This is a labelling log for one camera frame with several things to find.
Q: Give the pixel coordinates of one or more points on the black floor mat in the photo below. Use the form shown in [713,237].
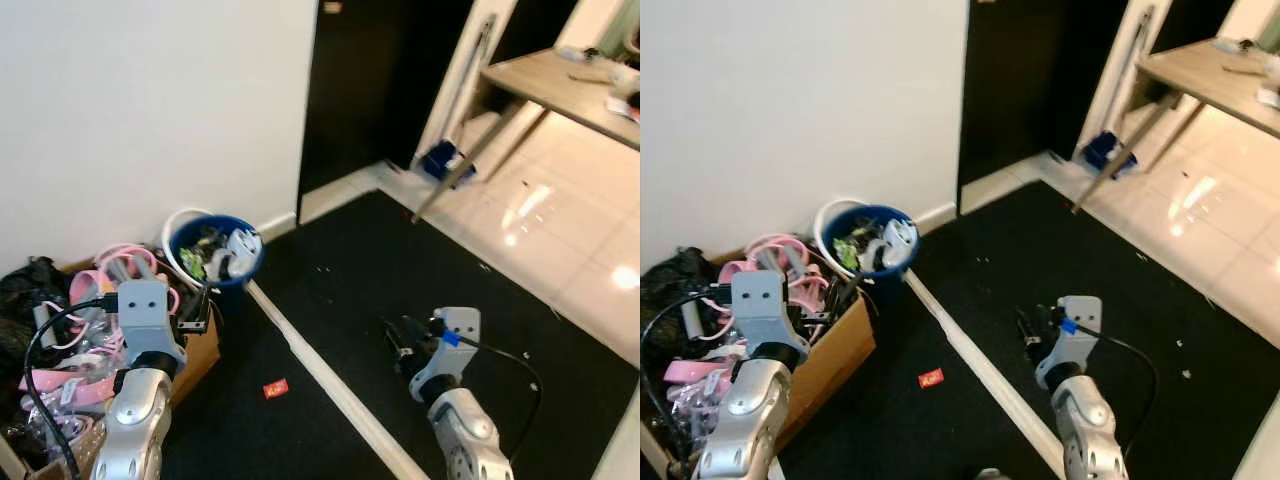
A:
[880,430]
[230,430]
[400,270]
[1080,270]

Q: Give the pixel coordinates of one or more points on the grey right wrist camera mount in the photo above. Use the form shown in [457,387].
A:
[455,335]
[1075,325]

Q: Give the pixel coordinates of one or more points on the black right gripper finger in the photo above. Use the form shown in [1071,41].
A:
[1025,335]
[399,329]
[1028,318]
[397,345]

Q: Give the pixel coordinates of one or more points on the black plastic rubbish bag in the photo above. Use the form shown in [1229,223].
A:
[670,275]
[30,285]

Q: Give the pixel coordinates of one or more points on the pink plastic hoop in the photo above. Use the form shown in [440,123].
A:
[775,240]
[125,250]

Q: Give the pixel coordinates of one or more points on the white plastic bottle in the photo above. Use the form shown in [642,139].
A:
[243,245]
[898,238]

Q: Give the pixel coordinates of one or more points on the white floor threshold strip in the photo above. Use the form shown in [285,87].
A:
[320,385]
[985,370]

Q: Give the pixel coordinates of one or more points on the white paper card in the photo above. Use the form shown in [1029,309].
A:
[622,105]
[1270,97]

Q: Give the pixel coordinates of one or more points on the grey right robot foot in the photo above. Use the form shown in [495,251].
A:
[987,474]

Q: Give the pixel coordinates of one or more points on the light wooden table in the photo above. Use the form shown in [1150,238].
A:
[560,85]
[1200,75]

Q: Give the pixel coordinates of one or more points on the pink plastic bar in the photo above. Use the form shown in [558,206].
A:
[690,372]
[60,385]

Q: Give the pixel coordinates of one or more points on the white blue packet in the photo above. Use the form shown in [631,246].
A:
[1235,46]
[575,52]

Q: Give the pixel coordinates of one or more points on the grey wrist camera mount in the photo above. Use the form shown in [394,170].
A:
[1075,325]
[765,300]
[145,310]
[455,335]

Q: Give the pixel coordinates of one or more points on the large open cardboard box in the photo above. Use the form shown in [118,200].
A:
[200,365]
[830,370]

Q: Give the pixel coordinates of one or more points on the brown cardboard strip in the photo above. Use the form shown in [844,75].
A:
[585,77]
[1243,70]

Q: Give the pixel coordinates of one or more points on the green wrapper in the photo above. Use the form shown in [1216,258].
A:
[848,255]
[193,265]

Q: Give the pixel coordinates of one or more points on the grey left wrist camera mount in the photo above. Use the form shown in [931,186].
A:
[145,310]
[765,300]

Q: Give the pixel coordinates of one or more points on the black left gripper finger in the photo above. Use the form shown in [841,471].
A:
[213,302]
[846,290]
[205,298]
[856,292]

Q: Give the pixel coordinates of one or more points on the white plastic bucket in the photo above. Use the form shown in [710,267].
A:
[822,222]
[168,228]

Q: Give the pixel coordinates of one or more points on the blue plastic rubbish bin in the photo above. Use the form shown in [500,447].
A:
[905,262]
[250,270]

